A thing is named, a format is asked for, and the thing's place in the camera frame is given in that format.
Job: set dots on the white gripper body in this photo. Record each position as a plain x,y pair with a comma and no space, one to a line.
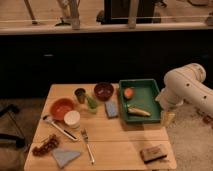
168,100

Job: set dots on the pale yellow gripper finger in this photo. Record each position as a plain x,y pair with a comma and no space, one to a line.
166,118

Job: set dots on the yellow banana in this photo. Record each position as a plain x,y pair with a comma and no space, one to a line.
137,111

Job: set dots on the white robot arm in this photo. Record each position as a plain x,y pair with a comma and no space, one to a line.
185,84

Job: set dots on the brown scrubbing brush block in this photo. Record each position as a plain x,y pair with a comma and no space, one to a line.
153,153

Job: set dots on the orange peach fruit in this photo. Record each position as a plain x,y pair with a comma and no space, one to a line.
128,93

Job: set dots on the blue sponge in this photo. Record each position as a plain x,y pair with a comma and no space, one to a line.
111,109

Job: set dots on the dark red bowl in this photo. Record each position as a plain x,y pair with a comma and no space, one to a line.
103,91

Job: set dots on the green plastic bottle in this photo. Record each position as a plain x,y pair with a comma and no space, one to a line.
92,104

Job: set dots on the silver fork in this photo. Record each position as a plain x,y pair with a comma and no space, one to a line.
85,138

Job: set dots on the white round container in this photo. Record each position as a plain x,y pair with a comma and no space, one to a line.
72,119

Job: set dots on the orange plastic bowl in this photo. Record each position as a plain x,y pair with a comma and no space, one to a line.
60,107

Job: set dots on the blue folded cloth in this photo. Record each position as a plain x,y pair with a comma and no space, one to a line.
63,156

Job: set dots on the bunch of red grapes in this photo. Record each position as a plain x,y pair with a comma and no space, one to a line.
47,146

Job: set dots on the black handled knife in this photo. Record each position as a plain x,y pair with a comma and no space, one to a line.
50,120

